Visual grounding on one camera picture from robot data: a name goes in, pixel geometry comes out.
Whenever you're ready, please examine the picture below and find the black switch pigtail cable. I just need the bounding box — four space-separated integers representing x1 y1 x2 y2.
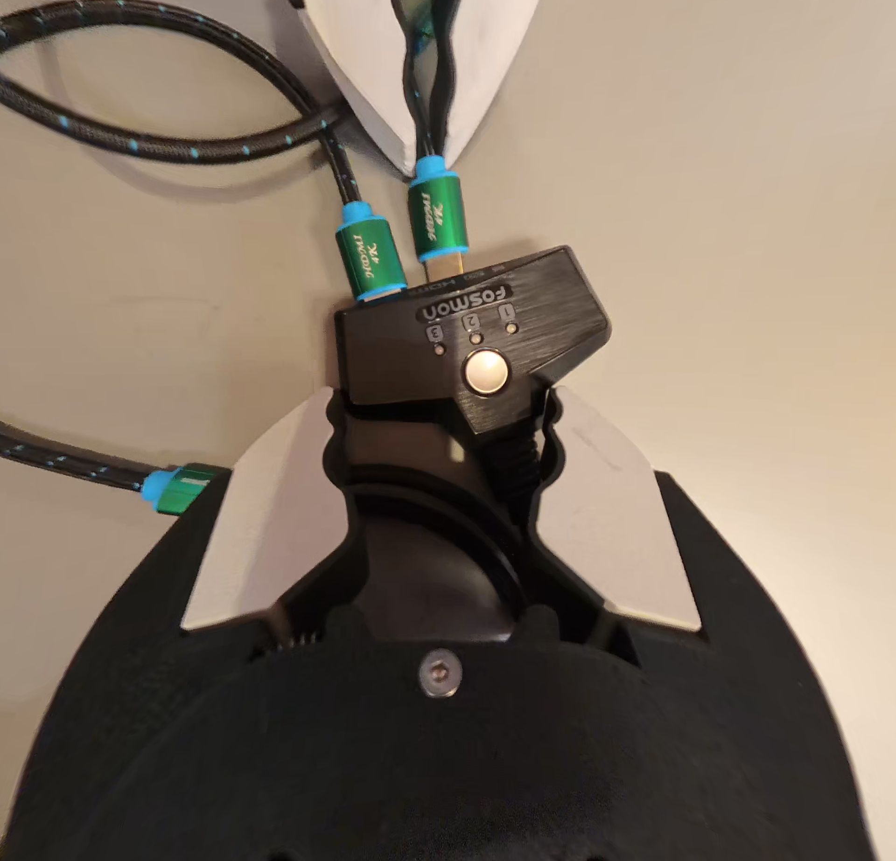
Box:
350 427 550 596

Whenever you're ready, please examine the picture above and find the black switch box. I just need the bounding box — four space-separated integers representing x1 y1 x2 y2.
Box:
334 245 612 459

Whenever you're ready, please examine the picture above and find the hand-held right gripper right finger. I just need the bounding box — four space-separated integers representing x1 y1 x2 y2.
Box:
519 385 704 641

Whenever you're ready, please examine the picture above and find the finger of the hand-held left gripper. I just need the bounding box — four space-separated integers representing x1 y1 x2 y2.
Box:
435 0 555 164
276 0 415 176

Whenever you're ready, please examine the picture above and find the black braided green-plug cable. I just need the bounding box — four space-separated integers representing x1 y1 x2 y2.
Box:
0 0 471 283
0 0 410 519

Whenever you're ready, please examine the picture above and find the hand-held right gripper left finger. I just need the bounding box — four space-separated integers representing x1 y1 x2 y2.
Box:
179 385 365 638

